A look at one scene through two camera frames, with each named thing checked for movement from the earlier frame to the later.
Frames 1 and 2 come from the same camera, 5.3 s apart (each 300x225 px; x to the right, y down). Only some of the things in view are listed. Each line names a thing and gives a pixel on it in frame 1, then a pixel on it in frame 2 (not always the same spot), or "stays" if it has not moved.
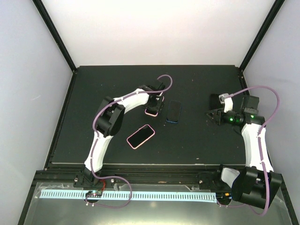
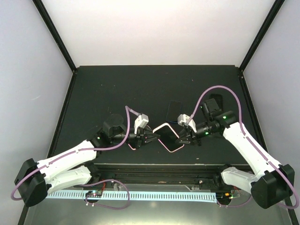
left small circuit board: (94, 194) stays
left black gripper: (157, 108) → (140, 136)
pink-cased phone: (151, 113) → (168, 138)
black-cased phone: (174, 111) stays
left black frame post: (55, 34) stays
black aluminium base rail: (132, 175) stays
